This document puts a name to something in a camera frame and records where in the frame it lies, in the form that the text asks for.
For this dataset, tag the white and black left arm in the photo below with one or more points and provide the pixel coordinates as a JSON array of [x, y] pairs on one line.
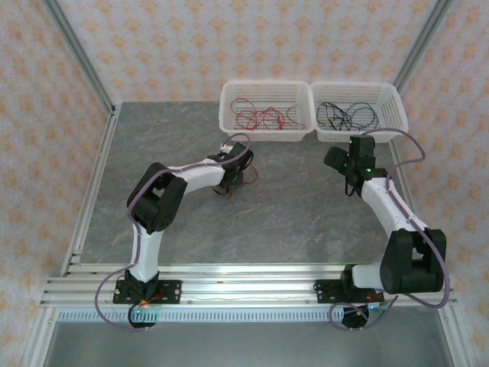
[[198, 174]]

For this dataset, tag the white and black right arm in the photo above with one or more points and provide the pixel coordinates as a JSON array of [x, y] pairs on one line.
[[389, 206]]

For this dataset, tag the white perforated plastic basket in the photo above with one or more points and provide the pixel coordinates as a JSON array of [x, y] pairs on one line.
[[267, 91], [393, 111]]

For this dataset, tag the small lit circuit board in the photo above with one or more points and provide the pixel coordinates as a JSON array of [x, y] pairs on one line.
[[376, 306], [147, 315]]

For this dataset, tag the aluminium side rail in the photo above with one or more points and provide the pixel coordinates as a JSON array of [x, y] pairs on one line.
[[396, 150], [95, 183]]

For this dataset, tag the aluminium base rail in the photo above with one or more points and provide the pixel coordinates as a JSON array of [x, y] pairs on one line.
[[248, 290]]

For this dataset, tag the aluminium frame post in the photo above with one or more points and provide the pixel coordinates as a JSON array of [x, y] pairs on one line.
[[76, 49], [420, 42]]

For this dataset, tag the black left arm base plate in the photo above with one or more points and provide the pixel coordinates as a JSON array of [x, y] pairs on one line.
[[172, 292]]

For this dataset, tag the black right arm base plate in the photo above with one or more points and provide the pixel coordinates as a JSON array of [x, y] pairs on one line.
[[324, 292]]

